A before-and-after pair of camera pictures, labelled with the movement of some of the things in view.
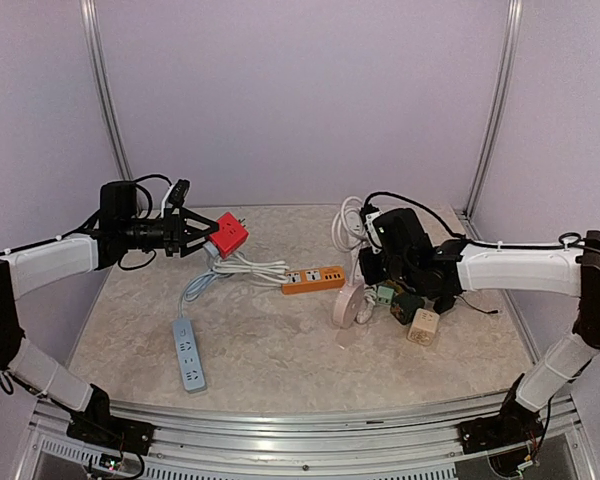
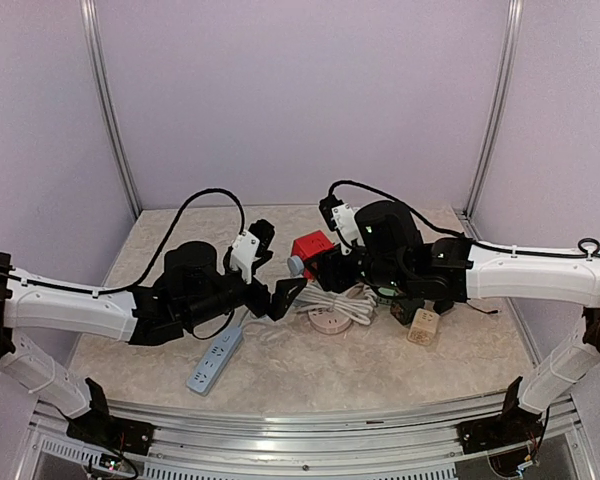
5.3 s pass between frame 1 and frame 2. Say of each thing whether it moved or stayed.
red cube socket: moved
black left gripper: moved
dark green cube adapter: stayed
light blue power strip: moved
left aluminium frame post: stayed
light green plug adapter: stayed
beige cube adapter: stayed
